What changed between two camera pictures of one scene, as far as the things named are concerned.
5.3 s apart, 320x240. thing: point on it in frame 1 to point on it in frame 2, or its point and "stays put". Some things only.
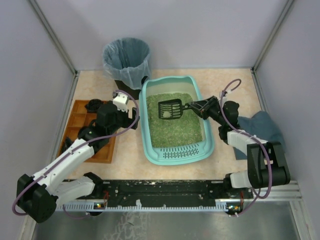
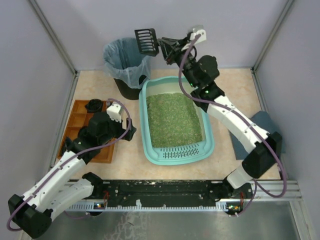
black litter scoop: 171,109 to 147,41
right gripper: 208,108 to 172,50
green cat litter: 185,133 stays put
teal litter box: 174,131 stays put
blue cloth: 260,127 stays put
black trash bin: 132,92 stays put
